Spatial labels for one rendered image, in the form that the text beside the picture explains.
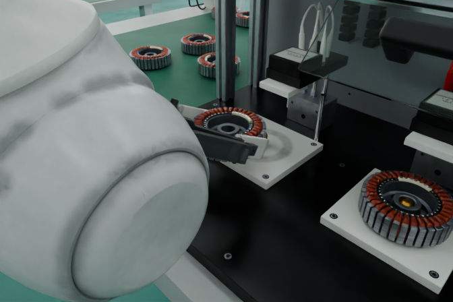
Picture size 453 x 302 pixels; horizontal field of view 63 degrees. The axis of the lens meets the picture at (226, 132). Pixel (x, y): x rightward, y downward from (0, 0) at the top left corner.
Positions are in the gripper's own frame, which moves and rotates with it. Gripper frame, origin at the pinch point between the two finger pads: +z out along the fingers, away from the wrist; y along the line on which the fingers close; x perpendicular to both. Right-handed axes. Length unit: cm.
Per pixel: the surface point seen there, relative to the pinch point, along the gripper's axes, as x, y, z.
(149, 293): -72, -42, 44
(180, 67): 4, -44, 26
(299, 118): 4.6, -0.7, 20.7
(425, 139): 9.2, 23.2, 8.6
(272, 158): -2.1, 4.0, 8.6
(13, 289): -87, -76, 16
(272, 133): 0.7, -0.8, 13.6
